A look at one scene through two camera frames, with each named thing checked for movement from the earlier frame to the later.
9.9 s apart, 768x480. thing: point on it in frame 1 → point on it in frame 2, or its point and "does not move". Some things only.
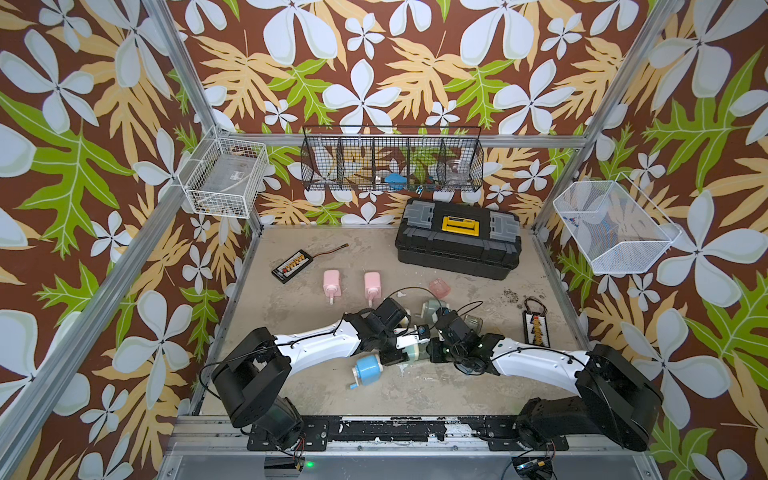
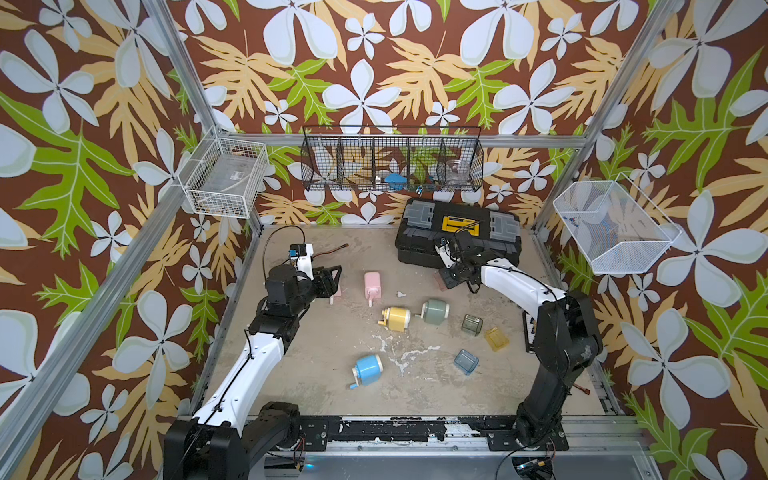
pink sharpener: x=372 y=286 does not move
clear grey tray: x=474 y=323 does not move
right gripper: x=431 y=350 → x=447 y=280
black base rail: x=500 y=434 does not move
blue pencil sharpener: x=367 y=371 does not move
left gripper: x=393 y=357 → x=324 y=285
